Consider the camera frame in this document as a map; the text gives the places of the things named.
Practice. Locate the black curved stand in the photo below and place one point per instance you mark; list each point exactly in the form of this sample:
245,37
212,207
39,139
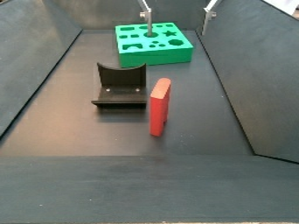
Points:
121,86

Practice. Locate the red square-circle block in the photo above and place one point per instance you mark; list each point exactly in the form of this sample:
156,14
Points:
159,100

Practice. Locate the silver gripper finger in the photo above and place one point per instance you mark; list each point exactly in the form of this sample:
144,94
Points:
209,14
147,15

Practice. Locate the green foam shape board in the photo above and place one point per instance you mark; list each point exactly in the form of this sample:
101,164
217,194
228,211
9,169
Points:
164,47

